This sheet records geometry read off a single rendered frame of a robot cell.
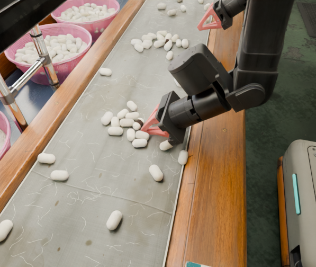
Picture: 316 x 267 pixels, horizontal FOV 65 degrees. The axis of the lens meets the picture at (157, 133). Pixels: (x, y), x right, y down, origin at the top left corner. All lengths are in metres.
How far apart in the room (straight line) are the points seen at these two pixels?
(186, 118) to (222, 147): 0.11
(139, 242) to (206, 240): 0.11
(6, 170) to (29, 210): 0.09
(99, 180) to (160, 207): 0.13
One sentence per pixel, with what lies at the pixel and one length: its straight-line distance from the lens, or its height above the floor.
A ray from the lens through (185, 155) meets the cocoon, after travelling 0.51.
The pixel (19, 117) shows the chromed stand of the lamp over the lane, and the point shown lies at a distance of 0.61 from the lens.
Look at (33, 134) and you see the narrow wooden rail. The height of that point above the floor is 0.76.
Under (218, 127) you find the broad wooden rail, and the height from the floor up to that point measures 0.76.
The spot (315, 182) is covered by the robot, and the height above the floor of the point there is 0.28.
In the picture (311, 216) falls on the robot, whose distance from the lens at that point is 1.12.
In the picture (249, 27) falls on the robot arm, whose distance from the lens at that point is 0.38.
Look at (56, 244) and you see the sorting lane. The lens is 0.47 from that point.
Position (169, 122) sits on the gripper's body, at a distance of 0.47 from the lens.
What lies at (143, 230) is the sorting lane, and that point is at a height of 0.74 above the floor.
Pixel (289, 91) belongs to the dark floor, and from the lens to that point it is 2.11.
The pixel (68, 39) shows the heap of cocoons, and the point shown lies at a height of 0.74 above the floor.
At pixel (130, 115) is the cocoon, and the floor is 0.76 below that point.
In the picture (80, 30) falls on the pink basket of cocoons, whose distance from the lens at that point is 0.98.
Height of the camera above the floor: 1.16
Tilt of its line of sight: 48 degrees down
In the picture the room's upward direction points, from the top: straight up
